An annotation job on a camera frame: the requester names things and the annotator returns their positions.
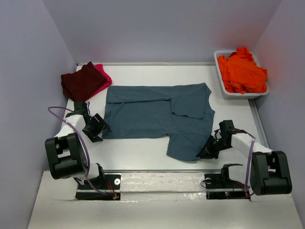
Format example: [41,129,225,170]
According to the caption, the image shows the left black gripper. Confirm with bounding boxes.
[82,113,111,143]

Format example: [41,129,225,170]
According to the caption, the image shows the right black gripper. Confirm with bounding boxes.
[195,135,230,159]

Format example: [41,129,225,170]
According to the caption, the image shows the teal blue t shirt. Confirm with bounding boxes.
[102,83,215,162]

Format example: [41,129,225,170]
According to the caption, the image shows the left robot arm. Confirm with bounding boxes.
[45,102,111,188]

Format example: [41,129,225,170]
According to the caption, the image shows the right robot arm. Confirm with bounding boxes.
[198,120,293,198]

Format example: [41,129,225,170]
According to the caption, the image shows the dark red folded t shirt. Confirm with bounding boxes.
[61,62,104,102]

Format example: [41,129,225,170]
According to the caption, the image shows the pink folded t shirt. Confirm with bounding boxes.
[91,63,112,97]

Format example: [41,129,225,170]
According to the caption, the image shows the white plastic basket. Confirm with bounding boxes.
[213,50,269,100]

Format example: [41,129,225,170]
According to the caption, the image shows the orange t shirt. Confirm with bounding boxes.
[217,47,268,94]

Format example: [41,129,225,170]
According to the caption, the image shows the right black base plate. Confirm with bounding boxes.
[200,173,251,200]

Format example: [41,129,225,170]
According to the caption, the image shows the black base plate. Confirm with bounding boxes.
[200,173,251,200]
[75,173,122,201]

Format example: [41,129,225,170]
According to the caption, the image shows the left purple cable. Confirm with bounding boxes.
[47,106,115,196]

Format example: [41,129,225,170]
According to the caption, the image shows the purple cable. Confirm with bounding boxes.
[47,106,115,196]
[243,132,257,198]

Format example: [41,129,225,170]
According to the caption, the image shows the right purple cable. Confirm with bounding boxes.
[243,132,257,198]

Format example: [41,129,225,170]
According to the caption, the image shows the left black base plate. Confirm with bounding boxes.
[75,173,122,201]

